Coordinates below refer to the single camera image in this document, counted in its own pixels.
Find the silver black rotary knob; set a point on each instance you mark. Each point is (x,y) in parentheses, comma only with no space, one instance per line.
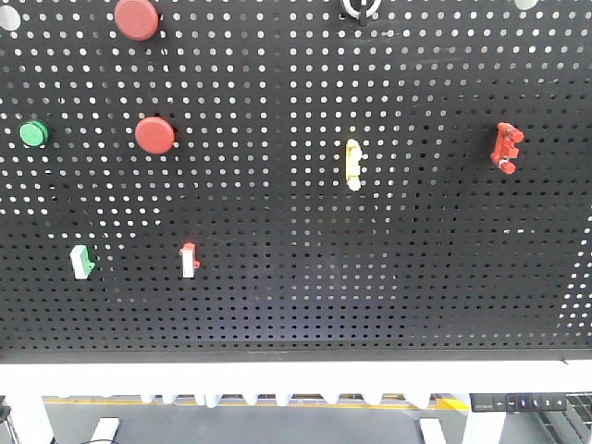
(361,10)

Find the lower red round button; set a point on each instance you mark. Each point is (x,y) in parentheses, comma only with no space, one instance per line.
(155,135)

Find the red round button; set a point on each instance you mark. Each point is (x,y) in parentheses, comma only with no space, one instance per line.
(136,19)
(155,135)

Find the upper red round button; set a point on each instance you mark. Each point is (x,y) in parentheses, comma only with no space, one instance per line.
(136,19)

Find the green round button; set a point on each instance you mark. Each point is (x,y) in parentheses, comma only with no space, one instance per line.
(34,133)

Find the black perforated pegboard panel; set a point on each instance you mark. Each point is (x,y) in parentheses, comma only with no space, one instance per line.
(439,254)

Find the white standing desk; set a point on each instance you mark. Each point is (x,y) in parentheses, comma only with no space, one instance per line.
(24,385)

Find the black desk height controller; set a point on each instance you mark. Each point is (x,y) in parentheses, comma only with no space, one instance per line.
(518,402)

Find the yellow toggle switch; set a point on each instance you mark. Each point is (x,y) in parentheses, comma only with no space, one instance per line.
(353,156)

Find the red white toggle switch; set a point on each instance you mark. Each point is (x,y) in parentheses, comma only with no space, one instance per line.
(189,261)

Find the green white toggle switch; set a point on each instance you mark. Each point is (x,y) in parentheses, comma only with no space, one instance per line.
(81,262)

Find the red clamp switch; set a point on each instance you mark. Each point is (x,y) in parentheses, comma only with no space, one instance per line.
(505,149)

